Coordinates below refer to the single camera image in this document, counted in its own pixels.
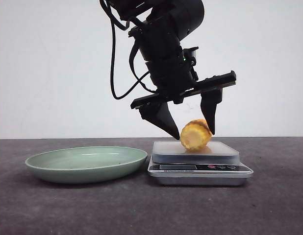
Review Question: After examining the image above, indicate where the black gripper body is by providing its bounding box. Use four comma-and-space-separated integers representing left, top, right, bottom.
130, 59, 236, 109

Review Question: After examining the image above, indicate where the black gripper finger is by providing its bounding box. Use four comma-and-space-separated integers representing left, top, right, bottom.
139, 102, 180, 140
200, 88, 223, 135

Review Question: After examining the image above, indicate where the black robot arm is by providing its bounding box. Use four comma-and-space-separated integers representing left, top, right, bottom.
100, 0, 236, 139

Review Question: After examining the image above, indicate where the yellow corn cob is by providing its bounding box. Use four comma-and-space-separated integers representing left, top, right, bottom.
180, 119, 212, 151

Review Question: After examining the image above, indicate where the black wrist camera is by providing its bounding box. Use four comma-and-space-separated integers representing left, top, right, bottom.
183, 47, 199, 81

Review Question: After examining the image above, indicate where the light green plate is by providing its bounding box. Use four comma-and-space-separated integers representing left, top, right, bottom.
25, 146, 148, 184

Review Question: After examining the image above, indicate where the silver digital kitchen scale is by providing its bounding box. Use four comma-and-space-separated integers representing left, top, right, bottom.
148, 141, 253, 186

